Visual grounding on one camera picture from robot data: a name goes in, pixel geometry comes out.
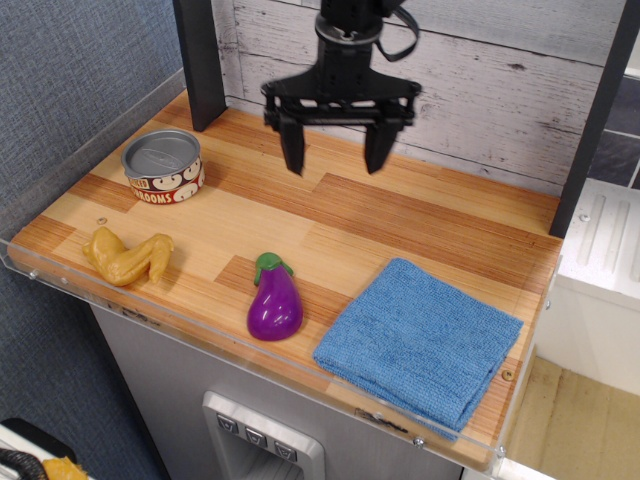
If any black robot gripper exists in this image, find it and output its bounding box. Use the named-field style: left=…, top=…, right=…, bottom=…
left=261, top=39, right=421, bottom=175

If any blue cloth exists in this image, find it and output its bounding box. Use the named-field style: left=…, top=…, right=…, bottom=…
left=313, top=258, right=523, bottom=441

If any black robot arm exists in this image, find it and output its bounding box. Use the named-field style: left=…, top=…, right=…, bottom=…
left=261, top=1, right=421, bottom=175

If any mushroom tin can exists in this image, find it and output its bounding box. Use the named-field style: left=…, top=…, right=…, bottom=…
left=121, top=129, right=205, bottom=205

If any purple toy eggplant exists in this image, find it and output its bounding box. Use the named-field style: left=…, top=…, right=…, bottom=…
left=247, top=252, right=303, bottom=341

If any yellow toy chicken wing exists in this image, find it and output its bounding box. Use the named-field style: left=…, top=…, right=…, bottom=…
left=82, top=227, right=174, bottom=287

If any grey cabinet with dispenser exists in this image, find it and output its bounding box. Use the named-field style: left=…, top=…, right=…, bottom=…
left=93, top=307, right=462, bottom=479

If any white appliance at right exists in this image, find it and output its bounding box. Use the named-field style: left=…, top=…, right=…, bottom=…
left=534, top=180, right=639, bottom=394

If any yellow black object bottom left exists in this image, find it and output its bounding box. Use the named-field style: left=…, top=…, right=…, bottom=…
left=1, top=418, right=91, bottom=479

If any left black frame post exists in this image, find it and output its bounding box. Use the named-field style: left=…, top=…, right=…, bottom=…
left=172, top=0, right=227, bottom=132

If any black frame post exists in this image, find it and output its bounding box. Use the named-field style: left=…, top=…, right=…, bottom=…
left=549, top=0, right=639, bottom=239
left=172, top=0, right=227, bottom=132

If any right black frame post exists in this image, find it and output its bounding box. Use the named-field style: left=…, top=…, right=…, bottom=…
left=549, top=0, right=639, bottom=239

